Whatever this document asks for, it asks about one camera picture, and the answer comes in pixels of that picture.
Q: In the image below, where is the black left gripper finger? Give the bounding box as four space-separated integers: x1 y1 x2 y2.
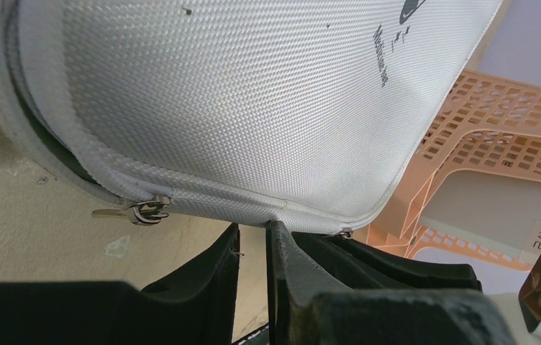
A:
0 224 240 344
292 232 482 292
265 221 515 344

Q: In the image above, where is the grey medicine case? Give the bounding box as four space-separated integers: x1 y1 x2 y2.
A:
0 1 501 234

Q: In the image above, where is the white cardboard folder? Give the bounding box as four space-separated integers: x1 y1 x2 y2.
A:
420 170 541 264

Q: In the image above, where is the peach plastic desk organizer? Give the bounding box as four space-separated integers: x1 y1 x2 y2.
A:
360 70 541 271

